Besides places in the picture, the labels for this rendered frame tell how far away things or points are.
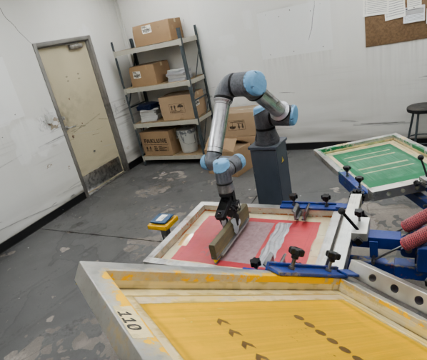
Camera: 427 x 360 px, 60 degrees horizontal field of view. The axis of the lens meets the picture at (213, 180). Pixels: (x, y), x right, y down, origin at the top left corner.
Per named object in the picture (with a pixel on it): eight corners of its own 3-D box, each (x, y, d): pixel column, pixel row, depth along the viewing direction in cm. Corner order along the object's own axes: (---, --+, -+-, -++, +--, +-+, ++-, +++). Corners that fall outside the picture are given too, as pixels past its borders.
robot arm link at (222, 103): (211, 71, 184) (195, 167, 180) (230, 68, 178) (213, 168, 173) (224, 79, 193) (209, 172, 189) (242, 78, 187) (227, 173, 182)
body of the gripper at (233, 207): (241, 210, 176) (238, 187, 172) (234, 219, 169) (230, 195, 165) (227, 210, 180) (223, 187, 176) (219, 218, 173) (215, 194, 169)
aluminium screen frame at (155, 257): (144, 268, 170) (142, 261, 169) (202, 207, 217) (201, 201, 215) (319, 294, 133) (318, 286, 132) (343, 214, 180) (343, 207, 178)
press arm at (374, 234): (352, 246, 149) (351, 236, 147) (354, 238, 153) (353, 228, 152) (400, 251, 141) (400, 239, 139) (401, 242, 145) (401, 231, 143)
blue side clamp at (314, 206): (280, 216, 191) (279, 205, 189) (283, 212, 195) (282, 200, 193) (341, 220, 177) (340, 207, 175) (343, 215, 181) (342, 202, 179)
